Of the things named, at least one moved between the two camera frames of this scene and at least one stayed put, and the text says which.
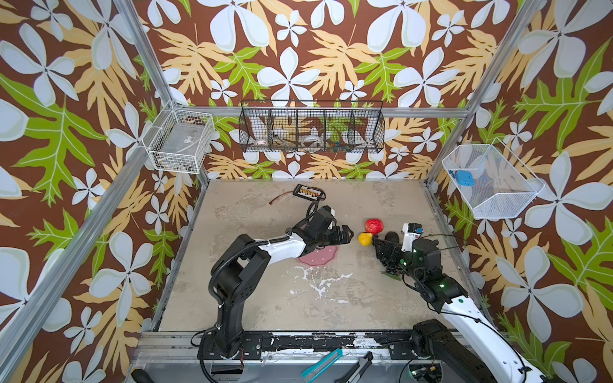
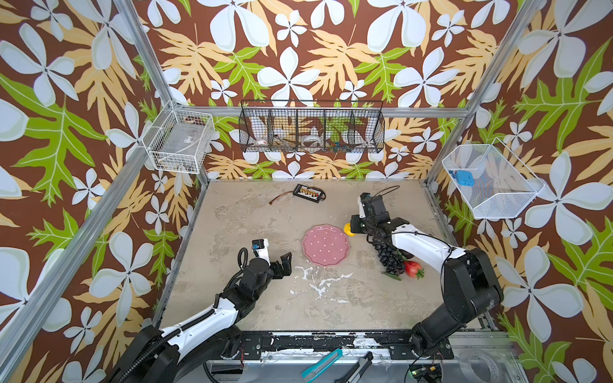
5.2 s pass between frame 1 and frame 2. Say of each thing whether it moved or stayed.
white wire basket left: stayed
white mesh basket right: stayed
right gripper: moved
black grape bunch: stayed
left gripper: moved
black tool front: stayed
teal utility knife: stayed
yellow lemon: moved
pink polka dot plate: moved
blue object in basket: stayed
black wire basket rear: stayed
